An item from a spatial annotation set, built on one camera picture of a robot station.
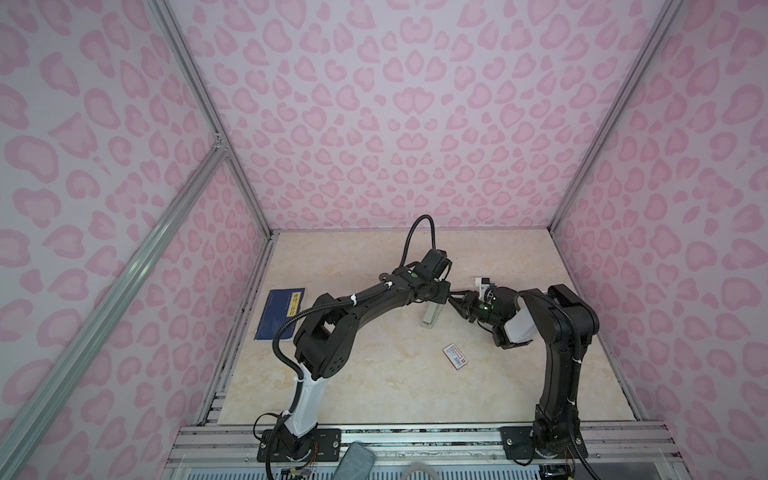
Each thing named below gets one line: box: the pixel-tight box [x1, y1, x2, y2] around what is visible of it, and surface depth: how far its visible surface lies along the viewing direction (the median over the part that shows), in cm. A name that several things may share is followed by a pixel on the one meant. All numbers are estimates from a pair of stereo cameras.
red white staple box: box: [442, 343, 468, 370], surface depth 89 cm
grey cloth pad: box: [333, 441, 376, 480], surface depth 70 cm
